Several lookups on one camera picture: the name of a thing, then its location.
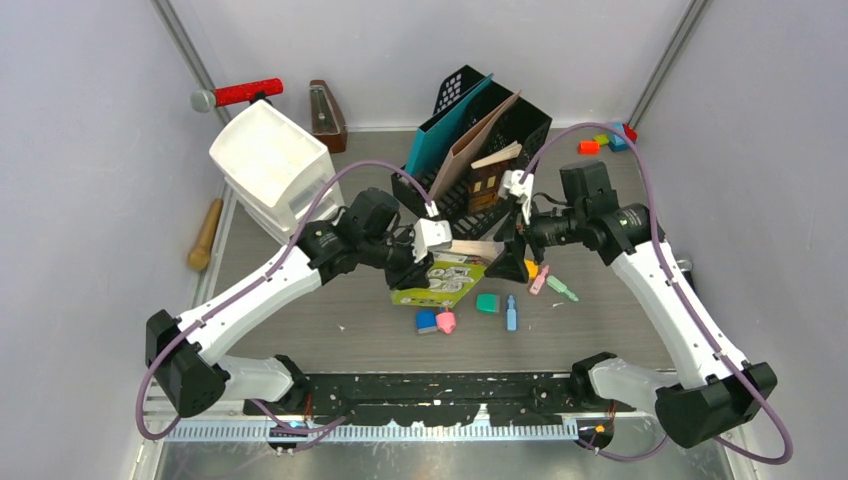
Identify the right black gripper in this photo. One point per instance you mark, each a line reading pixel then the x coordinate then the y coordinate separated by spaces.
pixel 510 265

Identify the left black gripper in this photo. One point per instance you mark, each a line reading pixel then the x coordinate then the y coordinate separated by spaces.
pixel 411 274

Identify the green illustrated book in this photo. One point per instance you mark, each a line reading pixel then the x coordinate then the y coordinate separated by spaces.
pixel 454 273

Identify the red brown book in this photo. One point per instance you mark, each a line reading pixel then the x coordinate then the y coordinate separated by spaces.
pixel 485 177

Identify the pink cardboard folder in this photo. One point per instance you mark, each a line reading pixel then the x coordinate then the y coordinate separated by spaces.
pixel 462 153

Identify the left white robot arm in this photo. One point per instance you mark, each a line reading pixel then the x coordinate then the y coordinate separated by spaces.
pixel 189 354

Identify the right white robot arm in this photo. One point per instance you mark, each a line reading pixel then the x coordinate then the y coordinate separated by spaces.
pixel 713 387

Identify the orange eraser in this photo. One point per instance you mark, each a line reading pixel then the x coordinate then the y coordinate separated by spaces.
pixel 532 268

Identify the green eraser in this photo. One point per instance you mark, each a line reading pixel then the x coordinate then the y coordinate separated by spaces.
pixel 488 303

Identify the blue eraser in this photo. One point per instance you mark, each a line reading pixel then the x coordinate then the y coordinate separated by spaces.
pixel 426 322

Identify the teal folder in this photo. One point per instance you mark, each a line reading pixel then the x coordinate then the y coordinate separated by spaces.
pixel 436 135

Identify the black mesh file organizer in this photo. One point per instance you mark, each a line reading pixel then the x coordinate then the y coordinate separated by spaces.
pixel 524 123

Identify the orange toy block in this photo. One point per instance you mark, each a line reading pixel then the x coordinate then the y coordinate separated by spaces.
pixel 588 147

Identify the green toy block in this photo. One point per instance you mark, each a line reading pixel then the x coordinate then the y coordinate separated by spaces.
pixel 601 139

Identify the blue red toy block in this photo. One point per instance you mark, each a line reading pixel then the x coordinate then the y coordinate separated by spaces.
pixel 624 137

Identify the brown wooden metronome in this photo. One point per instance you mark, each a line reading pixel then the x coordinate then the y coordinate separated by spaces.
pixel 328 123

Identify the white plastic drawer unit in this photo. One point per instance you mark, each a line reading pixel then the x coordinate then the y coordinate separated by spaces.
pixel 275 167

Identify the black microphone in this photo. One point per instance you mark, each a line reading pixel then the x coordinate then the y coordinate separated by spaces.
pixel 685 266

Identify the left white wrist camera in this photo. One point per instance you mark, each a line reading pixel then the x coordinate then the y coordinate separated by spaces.
pixel 430 233

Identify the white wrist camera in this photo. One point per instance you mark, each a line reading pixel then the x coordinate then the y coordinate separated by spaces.
pixel 516 188
pixel 430 233

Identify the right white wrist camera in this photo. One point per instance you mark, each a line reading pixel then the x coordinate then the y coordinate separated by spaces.
pixel 516 188

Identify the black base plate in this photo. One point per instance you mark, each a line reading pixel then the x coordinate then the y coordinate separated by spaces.
pixel 440 399

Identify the red handled microphone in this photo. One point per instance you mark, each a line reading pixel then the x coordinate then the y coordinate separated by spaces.
pixel 205 100

